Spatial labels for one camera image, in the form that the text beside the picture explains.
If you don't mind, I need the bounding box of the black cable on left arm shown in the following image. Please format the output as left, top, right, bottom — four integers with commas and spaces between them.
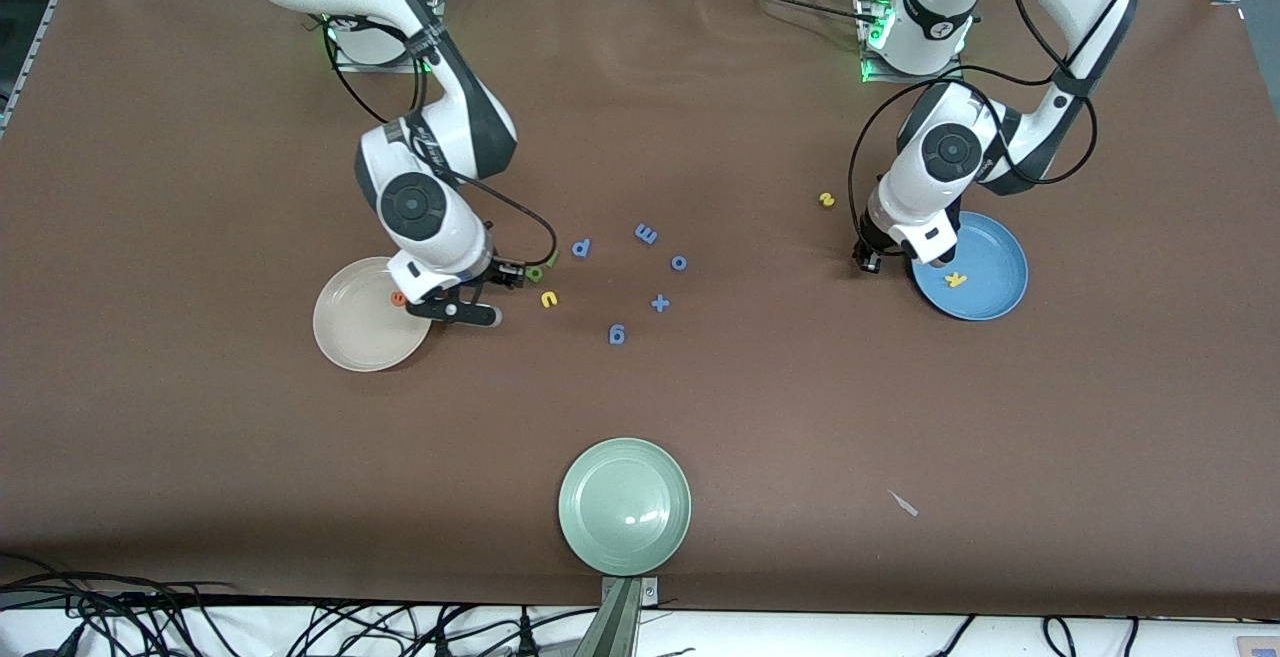
848, 0, 1101, 258

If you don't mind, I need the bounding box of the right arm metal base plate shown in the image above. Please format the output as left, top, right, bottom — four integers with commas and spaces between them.
333, 12, 441, 73

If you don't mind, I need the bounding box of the beige plate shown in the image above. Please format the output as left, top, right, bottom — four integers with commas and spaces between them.
312, 256, 435, 373

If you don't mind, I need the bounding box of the brown table cover sheet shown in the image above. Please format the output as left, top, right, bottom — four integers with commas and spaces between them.
0, 0, 1280, 620

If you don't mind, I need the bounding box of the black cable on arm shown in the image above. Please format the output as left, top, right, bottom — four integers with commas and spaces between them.
848, 0, 1101, 258
320, 15, 559, 270

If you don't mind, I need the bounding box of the black cable at arm base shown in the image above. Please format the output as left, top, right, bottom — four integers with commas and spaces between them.
700, 0, 879, 26

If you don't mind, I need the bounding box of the pale green plate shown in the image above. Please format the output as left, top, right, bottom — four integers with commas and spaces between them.
557, 437, 693, 577

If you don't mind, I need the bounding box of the blue plate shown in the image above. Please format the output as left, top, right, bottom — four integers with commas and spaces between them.
911, 210, 1030, 322

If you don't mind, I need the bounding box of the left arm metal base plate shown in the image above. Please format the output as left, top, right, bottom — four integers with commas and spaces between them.
860, 0, 966, 86

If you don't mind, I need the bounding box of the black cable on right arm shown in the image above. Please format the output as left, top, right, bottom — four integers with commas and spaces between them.
320, 15, 559, 270

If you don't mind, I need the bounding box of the aluminium camera mount post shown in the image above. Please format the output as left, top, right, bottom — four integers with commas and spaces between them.
570, 577, 661, 657

